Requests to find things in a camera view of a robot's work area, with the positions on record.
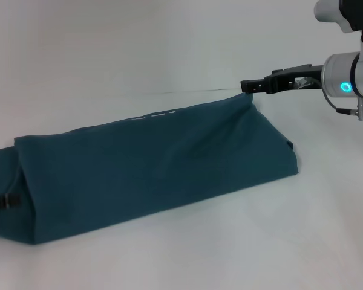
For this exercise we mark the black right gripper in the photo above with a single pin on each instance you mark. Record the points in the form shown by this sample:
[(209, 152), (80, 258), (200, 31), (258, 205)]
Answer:
[(293, 78)]

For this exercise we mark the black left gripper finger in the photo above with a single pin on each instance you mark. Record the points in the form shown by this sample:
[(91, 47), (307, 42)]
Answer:
[(4, 201)]

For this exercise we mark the teal blue shirt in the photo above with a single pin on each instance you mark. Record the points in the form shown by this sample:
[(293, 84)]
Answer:
[(139, 166)]

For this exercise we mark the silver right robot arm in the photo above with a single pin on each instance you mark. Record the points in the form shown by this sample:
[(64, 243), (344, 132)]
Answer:
[(351, 74)]

